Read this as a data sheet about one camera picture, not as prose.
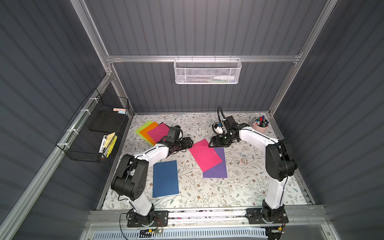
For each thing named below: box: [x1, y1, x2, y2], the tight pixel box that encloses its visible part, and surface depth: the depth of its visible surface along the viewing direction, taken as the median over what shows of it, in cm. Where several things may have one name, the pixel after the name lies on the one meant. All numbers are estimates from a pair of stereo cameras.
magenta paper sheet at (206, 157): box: [189, 138, 223, 173], surface depth 98 cm
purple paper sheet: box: [203, 148, 228, 178], surface depth 93 cm
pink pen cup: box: [252, 115, 270, 134], surface depth 101 cm
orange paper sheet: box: [139, 121, 159, 146], surface depth 114 cm
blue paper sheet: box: [152, 160, 179, 198], surface depth 91 cm
